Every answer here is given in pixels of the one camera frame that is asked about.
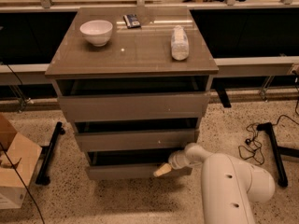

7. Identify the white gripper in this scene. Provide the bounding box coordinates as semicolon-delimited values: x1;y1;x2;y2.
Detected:
153;150;191;177

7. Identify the black floor stand bar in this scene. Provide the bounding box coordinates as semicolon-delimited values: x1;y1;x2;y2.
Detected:
36;122;65;186
257;122;299;188

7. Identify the grey bottom drawer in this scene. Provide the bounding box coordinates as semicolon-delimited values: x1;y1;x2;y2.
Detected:
86;147;181;180

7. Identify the black cable over box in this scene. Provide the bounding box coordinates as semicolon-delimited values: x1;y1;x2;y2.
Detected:
0;142;47;224

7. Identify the grey drawer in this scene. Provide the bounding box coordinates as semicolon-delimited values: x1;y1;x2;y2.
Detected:
75;129;199;151
58;92;209;122
86;147;181;180

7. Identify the tangled black floor cable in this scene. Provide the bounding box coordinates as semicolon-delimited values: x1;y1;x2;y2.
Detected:
237;114;299;166

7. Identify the grey drawer cabinet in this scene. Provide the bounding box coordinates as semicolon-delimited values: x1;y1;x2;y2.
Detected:
45;6;220;177

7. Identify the black left floor stand bar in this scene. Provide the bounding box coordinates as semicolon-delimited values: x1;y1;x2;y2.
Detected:
36;122;65;186

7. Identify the black bracket behind cabinet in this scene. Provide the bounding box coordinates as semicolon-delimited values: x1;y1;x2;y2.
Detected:
217;89;231;108

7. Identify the white ceramic bowl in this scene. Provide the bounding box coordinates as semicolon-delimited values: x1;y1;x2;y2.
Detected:
79;20;113;47

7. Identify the small dark blue packet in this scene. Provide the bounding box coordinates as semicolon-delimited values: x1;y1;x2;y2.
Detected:
123;14;141;29

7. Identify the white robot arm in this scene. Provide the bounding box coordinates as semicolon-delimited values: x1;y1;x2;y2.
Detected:
153;143;276;224

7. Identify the black right floor stand bar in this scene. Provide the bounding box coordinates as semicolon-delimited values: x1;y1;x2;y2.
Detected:
257;122;299;188

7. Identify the grey middle drawer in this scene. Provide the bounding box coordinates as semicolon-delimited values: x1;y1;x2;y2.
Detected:
75;129;199;151

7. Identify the open cardboard box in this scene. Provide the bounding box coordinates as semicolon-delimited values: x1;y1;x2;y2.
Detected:
0;114;42;209

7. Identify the grey top drawer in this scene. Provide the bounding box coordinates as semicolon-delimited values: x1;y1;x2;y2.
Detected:
58;92;209;122

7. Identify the clear plastic water bottle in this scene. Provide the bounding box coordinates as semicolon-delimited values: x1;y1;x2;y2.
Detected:
171;25;189;61

